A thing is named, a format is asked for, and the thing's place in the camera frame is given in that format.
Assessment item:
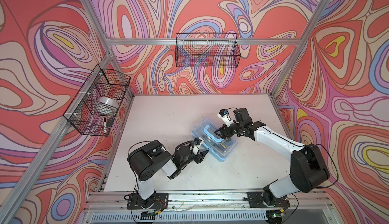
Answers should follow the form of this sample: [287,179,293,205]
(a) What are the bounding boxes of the blue plastic tool box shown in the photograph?
[191,117,238,162]

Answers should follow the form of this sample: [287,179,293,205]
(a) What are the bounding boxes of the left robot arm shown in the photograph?
[127,138,209,209]

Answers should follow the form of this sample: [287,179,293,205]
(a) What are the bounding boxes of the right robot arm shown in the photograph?
[215,108,330,207]

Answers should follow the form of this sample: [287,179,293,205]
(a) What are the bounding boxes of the silver tape roll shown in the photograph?
[97,96,119,108]

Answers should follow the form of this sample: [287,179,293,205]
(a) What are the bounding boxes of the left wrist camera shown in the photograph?
[191,138,204,156]

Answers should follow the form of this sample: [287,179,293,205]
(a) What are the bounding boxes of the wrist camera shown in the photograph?
[217,109,234,127]
[191,138,204,156]

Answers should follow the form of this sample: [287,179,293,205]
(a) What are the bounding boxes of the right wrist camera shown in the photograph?
[217,109,234,127]

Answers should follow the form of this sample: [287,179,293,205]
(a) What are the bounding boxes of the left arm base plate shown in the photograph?
[124,192,169,211]

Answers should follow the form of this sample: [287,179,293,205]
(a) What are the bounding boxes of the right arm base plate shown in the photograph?
[244,192,290,209]

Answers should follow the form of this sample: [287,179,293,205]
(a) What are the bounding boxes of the back wire basket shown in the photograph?
[175,32,241,68]

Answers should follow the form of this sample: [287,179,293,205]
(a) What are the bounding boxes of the wire basket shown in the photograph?
[175,32,241,68]
[63,65,131,137]

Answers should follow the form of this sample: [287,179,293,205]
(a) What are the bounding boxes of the left wire basket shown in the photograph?
[63,65,131,137]

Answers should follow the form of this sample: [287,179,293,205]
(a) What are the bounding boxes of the aluminium front rail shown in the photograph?
[79,189,341,224]

